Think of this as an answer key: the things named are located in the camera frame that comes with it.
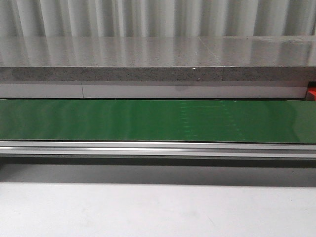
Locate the green conveyor belt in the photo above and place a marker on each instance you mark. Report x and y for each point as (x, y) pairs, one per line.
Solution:
(257, 121)

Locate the grey stone countertop slab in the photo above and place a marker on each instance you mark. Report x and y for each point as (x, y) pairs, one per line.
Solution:
(192, 59)

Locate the red plastic tray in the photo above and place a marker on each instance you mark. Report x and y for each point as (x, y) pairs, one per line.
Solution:
(311, 91)

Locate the white corrugated curtain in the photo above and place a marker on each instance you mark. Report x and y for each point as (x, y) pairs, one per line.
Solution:
(157, 18)

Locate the aluminium conveyor frame rail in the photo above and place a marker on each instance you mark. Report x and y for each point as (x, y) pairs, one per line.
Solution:
(182, 149)

